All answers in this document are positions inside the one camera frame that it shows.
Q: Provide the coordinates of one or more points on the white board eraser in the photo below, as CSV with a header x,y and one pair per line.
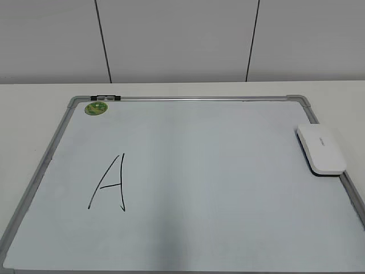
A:
x,y
321,149

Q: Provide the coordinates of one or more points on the round green magnet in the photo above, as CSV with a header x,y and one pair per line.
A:
x,y
96,108

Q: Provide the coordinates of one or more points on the white board with grey frame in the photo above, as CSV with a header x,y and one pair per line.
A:
x,y
184,185

